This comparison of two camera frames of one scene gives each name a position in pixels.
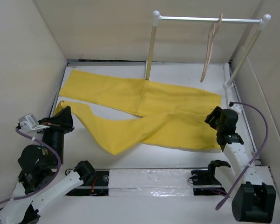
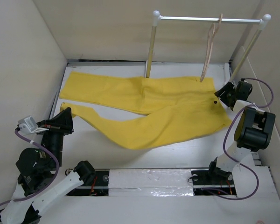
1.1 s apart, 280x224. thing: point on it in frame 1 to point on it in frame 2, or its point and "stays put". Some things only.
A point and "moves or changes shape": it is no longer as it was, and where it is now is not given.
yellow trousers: (156, 113) moves or changes shape
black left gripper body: (54, 131) stays put
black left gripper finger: (64, 118) stays put
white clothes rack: (156, 18) stays put
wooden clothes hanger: (213, 31) stays put
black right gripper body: (217, 113) to (234, 94)
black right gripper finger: (210, 119) to (225, 94)
